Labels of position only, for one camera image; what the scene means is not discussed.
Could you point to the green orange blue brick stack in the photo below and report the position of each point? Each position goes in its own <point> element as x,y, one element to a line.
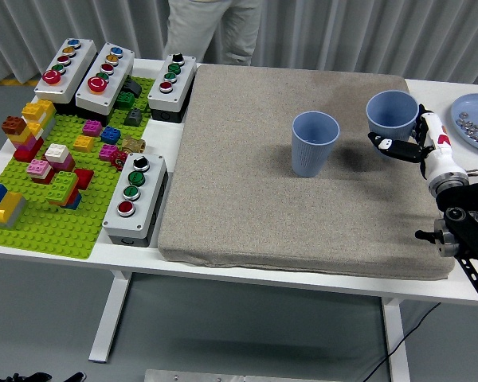
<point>63,189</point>

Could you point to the dark grey curved brick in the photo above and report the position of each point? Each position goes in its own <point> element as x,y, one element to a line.
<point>133,87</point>

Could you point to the yellow toy brick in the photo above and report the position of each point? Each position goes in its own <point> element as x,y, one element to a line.
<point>83,144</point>

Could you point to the dark green toy brick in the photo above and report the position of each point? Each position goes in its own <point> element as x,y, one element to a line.
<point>125,100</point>

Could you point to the multicoloured brick tower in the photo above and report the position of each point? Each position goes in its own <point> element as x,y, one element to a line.
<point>32,139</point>

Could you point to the yellow floor tape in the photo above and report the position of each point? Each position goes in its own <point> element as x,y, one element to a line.
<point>8,81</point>

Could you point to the green brick baseplate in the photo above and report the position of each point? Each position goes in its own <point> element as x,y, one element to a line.
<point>44,238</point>

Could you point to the four-button control box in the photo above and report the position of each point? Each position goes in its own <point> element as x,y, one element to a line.
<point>149,199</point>
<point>182,85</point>

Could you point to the grey pleated curtain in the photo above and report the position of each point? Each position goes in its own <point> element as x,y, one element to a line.
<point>342,32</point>

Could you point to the five-button control box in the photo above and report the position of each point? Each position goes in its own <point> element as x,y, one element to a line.
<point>77,71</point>
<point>117,85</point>

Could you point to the pink and red brick stack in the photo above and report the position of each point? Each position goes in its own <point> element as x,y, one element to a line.
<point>40,171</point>

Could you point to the person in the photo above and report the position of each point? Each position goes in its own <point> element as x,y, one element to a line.
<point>207,28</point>

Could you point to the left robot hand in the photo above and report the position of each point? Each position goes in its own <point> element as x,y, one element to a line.
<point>32,378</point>

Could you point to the grey sloped brick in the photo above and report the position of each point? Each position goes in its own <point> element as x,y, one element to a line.
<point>134,118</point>

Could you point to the blue toy brick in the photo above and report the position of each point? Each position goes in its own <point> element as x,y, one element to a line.
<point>110,135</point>

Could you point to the blue plate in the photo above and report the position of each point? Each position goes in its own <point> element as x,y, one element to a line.
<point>468,104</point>

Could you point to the magenta toy brick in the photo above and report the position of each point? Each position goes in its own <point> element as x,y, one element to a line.
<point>107,153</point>
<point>92,128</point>

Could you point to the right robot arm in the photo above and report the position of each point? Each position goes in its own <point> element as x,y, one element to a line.
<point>462,215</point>

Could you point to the white and pink brick stack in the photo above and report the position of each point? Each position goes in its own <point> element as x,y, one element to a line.
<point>59,157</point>

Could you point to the blue ribbed cup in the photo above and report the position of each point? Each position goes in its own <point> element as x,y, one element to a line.
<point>390,113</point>
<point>308,157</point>

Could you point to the white table leg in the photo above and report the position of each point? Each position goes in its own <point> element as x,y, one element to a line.
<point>396,342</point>
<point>111,314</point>

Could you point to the red toy brick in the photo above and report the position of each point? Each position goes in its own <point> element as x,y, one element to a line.
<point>85,178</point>

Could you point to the blue yellow grey brick stack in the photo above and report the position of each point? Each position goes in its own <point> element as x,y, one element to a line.
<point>6,207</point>

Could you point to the grey-brown fabric mat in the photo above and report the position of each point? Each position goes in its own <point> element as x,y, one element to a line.
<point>263,207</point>

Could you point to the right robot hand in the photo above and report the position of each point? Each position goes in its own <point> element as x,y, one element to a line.
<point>438,155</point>

